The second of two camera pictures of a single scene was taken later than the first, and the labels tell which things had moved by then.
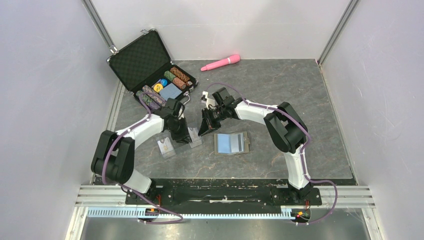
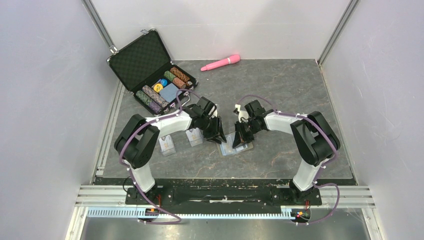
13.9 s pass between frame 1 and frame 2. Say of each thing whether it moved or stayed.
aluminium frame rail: stayed
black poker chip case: stayed
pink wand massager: stayed
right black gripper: moved
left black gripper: moved
